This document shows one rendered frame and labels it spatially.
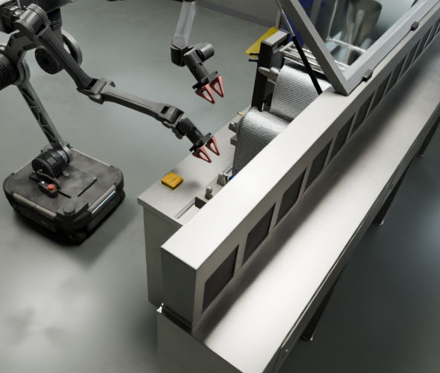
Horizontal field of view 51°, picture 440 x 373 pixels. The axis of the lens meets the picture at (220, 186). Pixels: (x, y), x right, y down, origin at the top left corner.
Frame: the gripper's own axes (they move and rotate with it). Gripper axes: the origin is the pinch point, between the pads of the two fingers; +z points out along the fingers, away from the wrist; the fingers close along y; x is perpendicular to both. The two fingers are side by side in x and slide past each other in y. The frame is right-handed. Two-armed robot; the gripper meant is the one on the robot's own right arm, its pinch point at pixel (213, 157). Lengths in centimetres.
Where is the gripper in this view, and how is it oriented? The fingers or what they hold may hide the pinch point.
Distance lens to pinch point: 190.7
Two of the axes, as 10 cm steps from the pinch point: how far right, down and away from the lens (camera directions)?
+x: 4.8, -3.8, -7.9
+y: -5.7, 5.4, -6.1
